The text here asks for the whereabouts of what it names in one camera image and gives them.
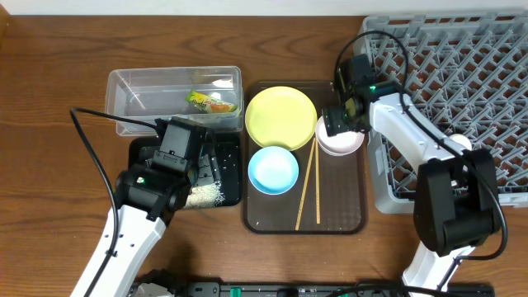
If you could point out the rice food waste pile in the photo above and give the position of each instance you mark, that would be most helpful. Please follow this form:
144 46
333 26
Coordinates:
204 197

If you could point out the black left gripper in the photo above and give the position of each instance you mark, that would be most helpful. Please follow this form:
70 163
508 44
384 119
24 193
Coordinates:
209 166

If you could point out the pink bowl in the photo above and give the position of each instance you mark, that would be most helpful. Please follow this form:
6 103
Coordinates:
339 145

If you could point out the yellow plate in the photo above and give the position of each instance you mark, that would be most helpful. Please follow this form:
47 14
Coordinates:
281 116

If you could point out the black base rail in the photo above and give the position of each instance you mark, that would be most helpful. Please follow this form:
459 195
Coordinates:
162 283

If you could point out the grey dishwasher rack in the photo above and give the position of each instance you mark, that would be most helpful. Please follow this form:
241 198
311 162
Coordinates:
468 75

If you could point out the black waste tray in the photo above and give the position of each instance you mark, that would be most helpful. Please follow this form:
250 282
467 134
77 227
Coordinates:
227 149

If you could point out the clear plastic bin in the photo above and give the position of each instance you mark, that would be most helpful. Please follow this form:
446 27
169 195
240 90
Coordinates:
147 94

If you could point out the light blue bowl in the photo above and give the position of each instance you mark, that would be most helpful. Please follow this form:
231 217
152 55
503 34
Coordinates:
273 170

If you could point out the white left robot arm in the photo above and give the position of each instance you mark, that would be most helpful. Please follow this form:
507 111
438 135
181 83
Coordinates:
144 199

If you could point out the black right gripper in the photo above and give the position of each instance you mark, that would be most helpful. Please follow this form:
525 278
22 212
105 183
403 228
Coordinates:
334 124

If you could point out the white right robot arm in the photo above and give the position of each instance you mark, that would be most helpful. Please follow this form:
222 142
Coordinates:
456 206

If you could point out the green snack wrapper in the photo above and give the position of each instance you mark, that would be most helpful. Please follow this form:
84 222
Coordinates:
209 104

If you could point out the brown serving tray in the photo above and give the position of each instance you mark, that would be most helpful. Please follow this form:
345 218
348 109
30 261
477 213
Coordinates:
342 182

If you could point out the white cup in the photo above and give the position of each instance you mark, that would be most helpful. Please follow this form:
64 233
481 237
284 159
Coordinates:
464 141

